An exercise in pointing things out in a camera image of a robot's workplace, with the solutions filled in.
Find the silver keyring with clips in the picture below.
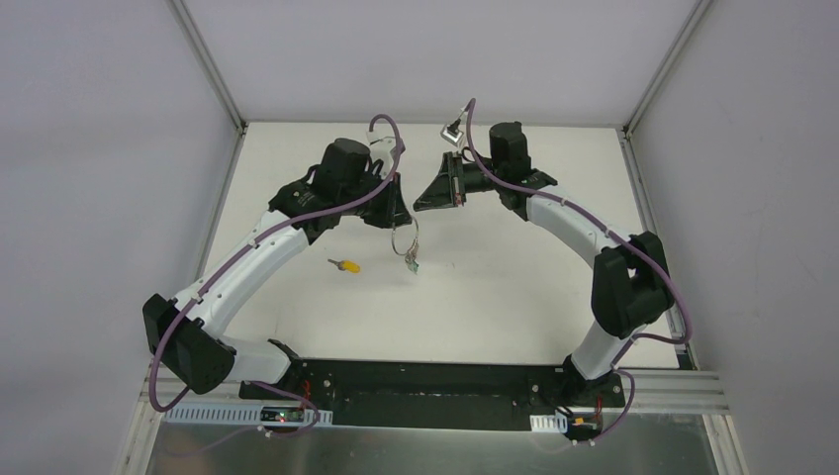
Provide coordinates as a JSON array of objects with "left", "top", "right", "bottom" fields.
[{"left": 391, "top": 216, "right": 420, "bottom": 273}]

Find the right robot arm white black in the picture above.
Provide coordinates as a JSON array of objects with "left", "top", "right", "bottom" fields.
[{"left": 413, "top": 122, "right": 675, "bottom": 406}]

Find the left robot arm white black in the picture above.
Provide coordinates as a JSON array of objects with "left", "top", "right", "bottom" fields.
[{"left": 142, "top": 136, "right": 412, "bottom": 401}]

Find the yellow tagged key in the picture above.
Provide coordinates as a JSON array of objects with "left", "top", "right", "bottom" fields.
[{"left": 328, "top": 259, "right": 361, "bottom": 274}]

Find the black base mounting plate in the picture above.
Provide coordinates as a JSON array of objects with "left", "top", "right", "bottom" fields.
[{"left": 276, "top": 359, "right": 625, "bottom": 431}]

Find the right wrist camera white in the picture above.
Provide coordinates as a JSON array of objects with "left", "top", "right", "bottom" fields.
[{"left": 440, "top": 119, "right": 466, "bottom": 149}]

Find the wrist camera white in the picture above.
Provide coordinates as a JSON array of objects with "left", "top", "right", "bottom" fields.
[
  {"left": 440, "top": 119, "right": 466, "bottom": 149},
  {"left": 366, "top": 132, "right": 405, "bottom": 168}
]

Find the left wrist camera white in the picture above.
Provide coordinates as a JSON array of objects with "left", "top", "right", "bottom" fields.
[{"left": 366, "top": 132, "right": 405, "bottom": 168}]

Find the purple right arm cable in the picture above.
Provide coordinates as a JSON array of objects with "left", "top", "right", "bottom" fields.
[{"left": 461, "top": 98, "right": 694, "bottom": 455}]

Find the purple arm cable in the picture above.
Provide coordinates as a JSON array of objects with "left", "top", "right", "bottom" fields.
[
  {"left": 147, "top": 114, "right": 404, "bottom": 457},
  {"left": 461, "top": 98, "right": 694, "bottom": 455}
]

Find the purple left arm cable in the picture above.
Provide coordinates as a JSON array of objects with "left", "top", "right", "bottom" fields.
[{"left": 147, "top": 114, "right": 404, "bottom": 457}]

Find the aluminium frame post left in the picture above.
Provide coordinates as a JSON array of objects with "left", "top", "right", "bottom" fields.
[{"left": 167, "top": 0, "right": 247, "bottom": 136}]

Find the aluminium frame post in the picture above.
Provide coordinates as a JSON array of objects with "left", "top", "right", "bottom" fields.
[
  {"left": 622, "top": 0, "right": 715, "bottom": 140},
  {"left": 167, "top": 0, "right": 247, "bottom": 136}
]

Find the aluminium front rail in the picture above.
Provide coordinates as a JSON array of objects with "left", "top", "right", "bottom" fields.
[{"left": 156, "top": 368, "right": 731, "bottom": 416}]

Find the aluminium frame post right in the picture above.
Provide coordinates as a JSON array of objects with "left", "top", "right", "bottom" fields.
[{"left": 622, "top": 0, "right": 715, "bottom": 140}]

